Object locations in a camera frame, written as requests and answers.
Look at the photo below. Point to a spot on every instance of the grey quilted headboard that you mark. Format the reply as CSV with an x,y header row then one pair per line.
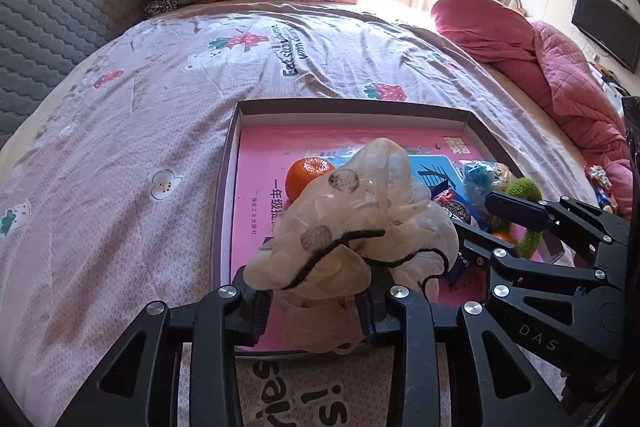
x,y
42,41

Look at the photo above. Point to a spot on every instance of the white drawer cabinet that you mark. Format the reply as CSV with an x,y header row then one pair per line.
x,y
612,88

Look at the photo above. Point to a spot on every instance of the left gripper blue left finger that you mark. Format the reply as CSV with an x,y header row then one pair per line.
x,y
251,318

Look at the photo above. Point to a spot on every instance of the large orange mandarin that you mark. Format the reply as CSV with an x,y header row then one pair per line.
x,y
304,171

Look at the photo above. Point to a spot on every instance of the beige polka dot scrunchie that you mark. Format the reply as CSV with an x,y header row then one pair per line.
x,y
370,212

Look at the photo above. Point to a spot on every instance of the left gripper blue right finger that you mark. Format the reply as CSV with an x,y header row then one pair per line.
x,y
378,327

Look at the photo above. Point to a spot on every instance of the red blue Kinder egg toy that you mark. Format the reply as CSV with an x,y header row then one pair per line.
x,y
480,177

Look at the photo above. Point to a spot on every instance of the pink strawberry print bedsheet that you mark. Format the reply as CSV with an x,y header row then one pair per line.
x,y
108,190

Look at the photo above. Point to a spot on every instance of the black flat television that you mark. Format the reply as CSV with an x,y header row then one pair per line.
x,y
611,27

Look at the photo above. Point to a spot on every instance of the small colourful doll toy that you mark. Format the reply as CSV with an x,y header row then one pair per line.
x,y
602,188

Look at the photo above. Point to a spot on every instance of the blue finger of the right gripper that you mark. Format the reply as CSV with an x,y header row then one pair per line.
x,y
483,250
530,215

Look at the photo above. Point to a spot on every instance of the pink quilted blanket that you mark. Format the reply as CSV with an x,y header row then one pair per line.
x,y
551,69

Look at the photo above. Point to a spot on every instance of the small orange mandarin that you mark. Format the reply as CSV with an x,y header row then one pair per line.
x,y
504,236

